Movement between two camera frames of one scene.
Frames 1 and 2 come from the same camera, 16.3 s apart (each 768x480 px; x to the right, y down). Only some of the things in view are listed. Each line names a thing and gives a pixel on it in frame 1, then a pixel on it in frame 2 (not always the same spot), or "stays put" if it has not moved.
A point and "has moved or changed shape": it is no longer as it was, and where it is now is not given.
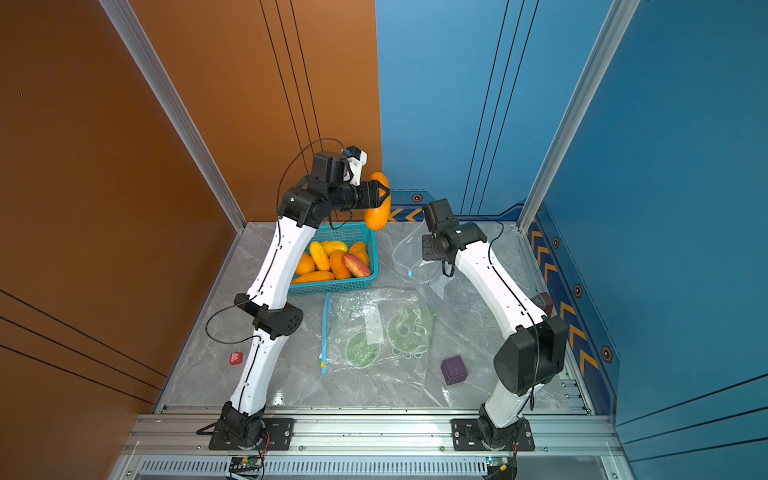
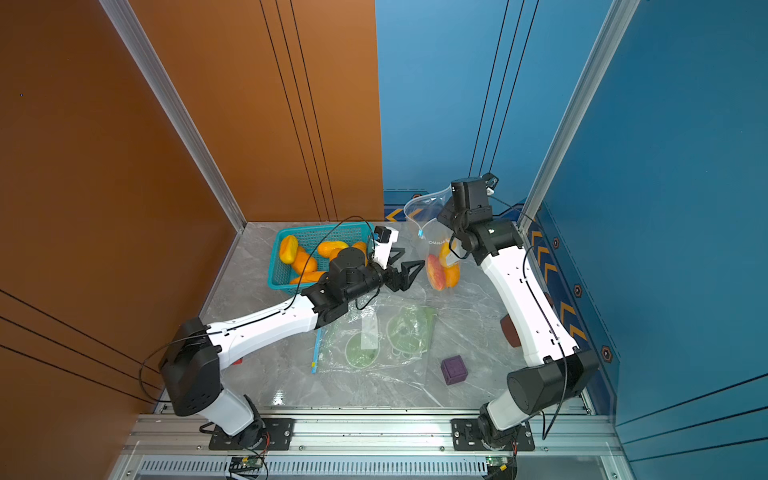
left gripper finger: x=371 y=200 → x=401 y=282
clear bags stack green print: x=377 y=331 stays put
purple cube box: x=454 y=370 stays put
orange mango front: x=314 y=277 stays put
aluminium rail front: x=368 y=437 stays put
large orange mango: x=377 y=218 has moved or changed shape
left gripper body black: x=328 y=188 → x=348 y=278
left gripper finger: x=370 y=192 → x=409 y=264
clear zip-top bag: x=408 y=254 has moved or changed shape
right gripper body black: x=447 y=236 → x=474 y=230
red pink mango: x=356 y=266 has moved or changed shape
